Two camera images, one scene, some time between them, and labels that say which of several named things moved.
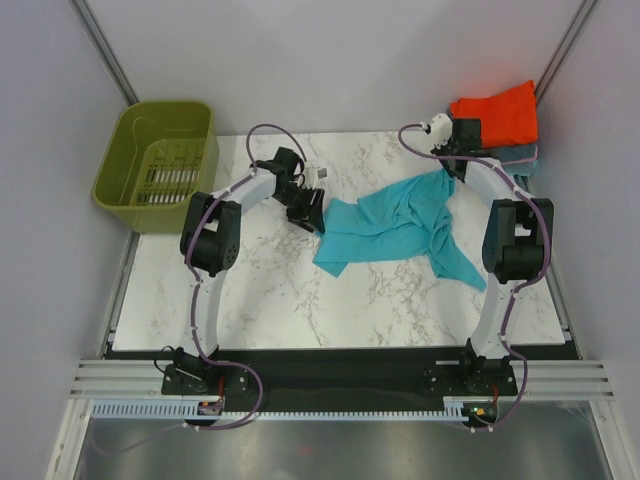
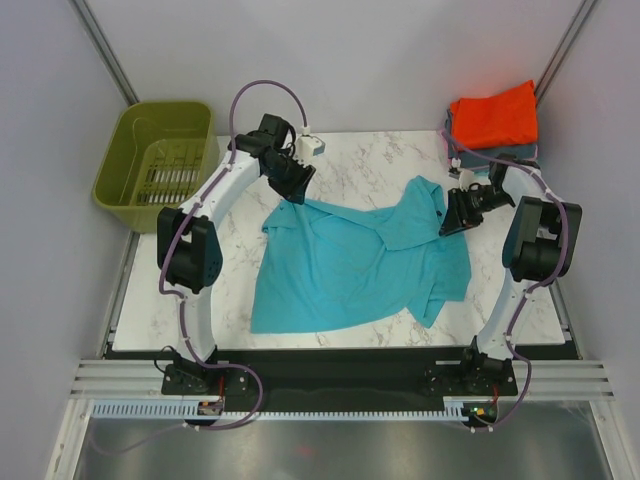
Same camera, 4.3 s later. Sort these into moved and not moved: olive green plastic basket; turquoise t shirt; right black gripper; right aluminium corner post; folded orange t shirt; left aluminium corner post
Moved: turquoise t shirt; right black gripper
Not moved: folded orange t shirt; olive green plastic basket; right aluminium corner post; left aluminium corner post
